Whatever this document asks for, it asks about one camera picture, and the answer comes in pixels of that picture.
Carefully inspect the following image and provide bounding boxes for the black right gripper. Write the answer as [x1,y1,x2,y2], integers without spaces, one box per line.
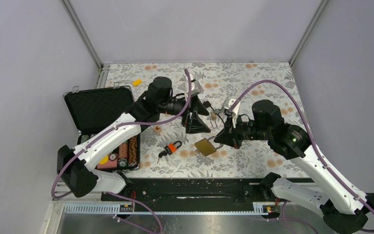
[214,112,271,149]

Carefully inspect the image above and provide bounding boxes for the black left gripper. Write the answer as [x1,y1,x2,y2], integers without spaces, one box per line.
[159,95,211,134]

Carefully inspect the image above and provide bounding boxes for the large brass padlock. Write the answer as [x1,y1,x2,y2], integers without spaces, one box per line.
[194,136,224,156]

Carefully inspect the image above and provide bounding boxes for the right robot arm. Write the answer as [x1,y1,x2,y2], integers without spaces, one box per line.
[214,100,374,234]

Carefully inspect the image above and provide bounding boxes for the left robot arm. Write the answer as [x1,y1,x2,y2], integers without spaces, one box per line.
[51,73,210,200]

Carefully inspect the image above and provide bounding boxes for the wooden letter cube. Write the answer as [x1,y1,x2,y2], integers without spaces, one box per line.
[153,125,163,135]

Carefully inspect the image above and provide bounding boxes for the small orange black padlock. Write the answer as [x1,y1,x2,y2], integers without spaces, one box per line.
[157,141,182,163]

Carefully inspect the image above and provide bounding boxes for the floral table cloth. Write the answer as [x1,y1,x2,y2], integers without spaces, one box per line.
[105,62,306,178]

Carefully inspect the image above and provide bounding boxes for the yellow block near case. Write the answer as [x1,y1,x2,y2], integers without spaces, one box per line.
[132,79,142,87]

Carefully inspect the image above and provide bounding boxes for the black poker chip case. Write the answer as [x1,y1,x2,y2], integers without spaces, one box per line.
[63,86,140,172]

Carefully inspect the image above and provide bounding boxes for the black cord with fob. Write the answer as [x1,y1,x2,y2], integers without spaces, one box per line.
[202,100,226,130]

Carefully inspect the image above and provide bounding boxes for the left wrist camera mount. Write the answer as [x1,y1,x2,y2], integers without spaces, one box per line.
[184,73,203,98]

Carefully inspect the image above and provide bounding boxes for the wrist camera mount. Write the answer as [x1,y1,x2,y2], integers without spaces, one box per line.
[184,73,203,98]
[223,98,241,128]

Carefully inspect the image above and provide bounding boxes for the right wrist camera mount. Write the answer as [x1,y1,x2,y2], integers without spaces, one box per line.
[223,98,241,128]

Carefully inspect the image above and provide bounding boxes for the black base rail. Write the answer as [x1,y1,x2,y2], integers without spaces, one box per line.
[101,176,317,215]

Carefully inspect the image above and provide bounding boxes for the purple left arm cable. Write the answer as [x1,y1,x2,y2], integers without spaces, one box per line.
[51,68,193,199]

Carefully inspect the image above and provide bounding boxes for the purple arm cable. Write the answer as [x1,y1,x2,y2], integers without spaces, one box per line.
[229,79,374,233]
[51,68,193,199]

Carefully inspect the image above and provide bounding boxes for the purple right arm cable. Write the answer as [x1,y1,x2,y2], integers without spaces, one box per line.
[229,79,374,233]

